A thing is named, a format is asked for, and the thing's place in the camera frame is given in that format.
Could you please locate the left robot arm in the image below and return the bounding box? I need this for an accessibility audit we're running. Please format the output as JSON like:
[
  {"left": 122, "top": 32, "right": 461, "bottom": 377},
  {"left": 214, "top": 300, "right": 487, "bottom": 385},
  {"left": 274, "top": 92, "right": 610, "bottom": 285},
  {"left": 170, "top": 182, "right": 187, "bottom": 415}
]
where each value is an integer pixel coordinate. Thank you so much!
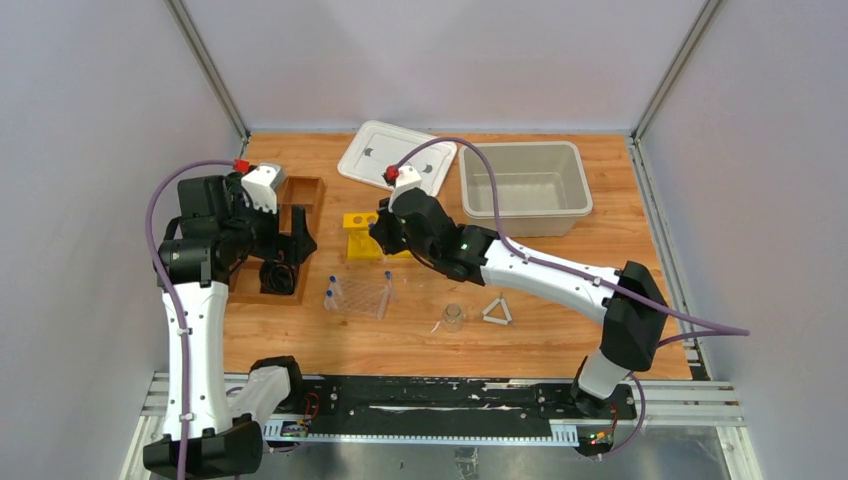
[{"left": 143, "top": 166, "right": 316, "bottom": 479}]

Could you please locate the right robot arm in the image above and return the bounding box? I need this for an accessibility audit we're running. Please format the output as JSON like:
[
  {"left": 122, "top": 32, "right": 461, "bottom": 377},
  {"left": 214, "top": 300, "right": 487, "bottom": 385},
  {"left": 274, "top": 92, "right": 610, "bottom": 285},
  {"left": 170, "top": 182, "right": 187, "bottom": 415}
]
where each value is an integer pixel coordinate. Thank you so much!
[{"left": 369, "top": 188, "right": 668, "bottom": 418}]

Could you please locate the yellow test tube rack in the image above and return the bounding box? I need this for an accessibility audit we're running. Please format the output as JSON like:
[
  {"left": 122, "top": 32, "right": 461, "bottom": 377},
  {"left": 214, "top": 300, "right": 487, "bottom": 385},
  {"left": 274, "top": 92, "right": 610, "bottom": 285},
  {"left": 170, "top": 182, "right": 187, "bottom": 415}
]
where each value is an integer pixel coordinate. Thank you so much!
[{"left": 342, "top": 212, "right": 412, "bottom": 261}]

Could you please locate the wooden compartment tray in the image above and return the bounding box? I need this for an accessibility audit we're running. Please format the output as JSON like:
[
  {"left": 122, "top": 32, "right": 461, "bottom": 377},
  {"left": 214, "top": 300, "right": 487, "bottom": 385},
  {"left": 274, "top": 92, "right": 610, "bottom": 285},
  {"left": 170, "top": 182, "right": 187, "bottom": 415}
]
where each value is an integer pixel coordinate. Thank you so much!
[{"left": 228, "top": 176, "right": 326, "bottom": 306}]

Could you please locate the clear well plate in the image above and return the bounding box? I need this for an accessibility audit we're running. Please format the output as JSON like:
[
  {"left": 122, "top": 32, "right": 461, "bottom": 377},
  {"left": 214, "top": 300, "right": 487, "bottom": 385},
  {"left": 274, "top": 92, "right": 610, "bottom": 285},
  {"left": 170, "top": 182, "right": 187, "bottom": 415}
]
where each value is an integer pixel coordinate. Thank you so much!
[{"left": 325, "top": 276, "right": 390, "bottom": 320}]

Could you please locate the white plastic bin lid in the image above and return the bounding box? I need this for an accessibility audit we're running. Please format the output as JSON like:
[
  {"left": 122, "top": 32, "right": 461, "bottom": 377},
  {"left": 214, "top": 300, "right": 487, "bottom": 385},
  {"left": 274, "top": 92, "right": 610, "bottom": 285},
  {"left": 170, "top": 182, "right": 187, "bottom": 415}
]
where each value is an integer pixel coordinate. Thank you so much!
[{"left": 337, "top": 120, "right": 457, "bottom": 196}]

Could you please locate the small clear glass jar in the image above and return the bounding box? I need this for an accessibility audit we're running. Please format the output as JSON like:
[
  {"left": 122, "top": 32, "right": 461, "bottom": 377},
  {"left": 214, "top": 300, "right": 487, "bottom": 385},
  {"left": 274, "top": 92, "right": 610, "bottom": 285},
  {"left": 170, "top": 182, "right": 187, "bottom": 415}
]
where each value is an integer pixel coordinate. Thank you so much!
[{"left": 440, "top": 303, "right": 465, "bottom": 333}]

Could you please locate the white clay triangle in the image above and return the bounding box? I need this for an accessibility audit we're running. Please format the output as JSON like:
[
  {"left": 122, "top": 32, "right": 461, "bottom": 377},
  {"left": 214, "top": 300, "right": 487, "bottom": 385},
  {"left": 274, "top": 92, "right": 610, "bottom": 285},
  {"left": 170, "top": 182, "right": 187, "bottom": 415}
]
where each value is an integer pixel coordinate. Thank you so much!
[{"left": 482, "top": 296, "right": 513, "bottom": 326}]

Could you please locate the beige plastic bin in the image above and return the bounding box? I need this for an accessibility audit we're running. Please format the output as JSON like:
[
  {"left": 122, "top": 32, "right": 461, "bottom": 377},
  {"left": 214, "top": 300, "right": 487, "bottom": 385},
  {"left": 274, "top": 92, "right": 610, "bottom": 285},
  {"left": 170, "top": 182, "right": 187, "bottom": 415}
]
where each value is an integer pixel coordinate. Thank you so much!
[{"left": 458, "top": 141, "right": 594, "bottom": 238}]

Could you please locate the black coiled cable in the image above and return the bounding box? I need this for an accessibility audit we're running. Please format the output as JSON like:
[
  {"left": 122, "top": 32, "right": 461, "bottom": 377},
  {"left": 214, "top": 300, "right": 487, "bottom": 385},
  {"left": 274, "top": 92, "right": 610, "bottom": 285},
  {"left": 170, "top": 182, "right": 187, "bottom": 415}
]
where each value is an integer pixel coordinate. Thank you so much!
[{"left": 258, "top": 260, "right": 301, "bottom": 296}]

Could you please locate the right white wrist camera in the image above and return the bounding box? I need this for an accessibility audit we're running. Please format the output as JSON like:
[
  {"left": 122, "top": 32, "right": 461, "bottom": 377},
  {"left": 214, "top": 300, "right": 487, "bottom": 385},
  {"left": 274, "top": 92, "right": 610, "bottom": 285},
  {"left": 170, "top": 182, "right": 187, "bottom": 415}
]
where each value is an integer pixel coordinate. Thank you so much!
[{"left": 385, "top": 165, "right": 422, "bottom": 210}]

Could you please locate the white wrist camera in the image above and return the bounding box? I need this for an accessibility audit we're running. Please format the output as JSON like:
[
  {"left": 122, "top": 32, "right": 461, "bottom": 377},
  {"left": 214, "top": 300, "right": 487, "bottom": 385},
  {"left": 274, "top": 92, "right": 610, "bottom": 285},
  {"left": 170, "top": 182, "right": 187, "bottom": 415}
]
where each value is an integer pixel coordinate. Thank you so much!
[
  {"left": 385, "top": 165, "right": 422, "bottom": 210},
  {"left": 241, "top": 163, "right": 285, "bottom": 214}
]

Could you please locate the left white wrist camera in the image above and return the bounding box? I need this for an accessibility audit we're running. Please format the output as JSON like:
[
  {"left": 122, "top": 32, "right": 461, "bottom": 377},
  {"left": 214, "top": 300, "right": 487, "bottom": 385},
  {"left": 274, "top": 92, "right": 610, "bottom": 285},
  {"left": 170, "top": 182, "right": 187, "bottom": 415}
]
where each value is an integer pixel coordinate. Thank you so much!
[{"left": 241, "top": 163, "right": 285, "bottom": 214}]

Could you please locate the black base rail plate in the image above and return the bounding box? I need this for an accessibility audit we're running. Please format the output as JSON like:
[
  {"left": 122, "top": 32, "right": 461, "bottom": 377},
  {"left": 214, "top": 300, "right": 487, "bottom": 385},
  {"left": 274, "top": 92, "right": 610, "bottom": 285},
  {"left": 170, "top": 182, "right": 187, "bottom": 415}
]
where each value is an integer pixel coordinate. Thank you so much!
[{"left": 263, "top": 375, "right": 639, "bottom": 447}]

